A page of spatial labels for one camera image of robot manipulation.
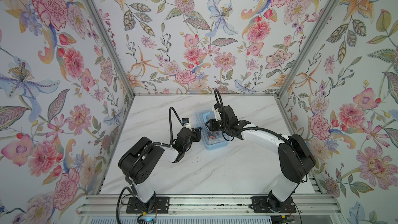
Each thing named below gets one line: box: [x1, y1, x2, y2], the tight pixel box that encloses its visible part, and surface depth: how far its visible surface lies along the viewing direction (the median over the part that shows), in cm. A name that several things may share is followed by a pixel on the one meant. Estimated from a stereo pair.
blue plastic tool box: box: [195, 109, 230, 151], surface depth 90 cm
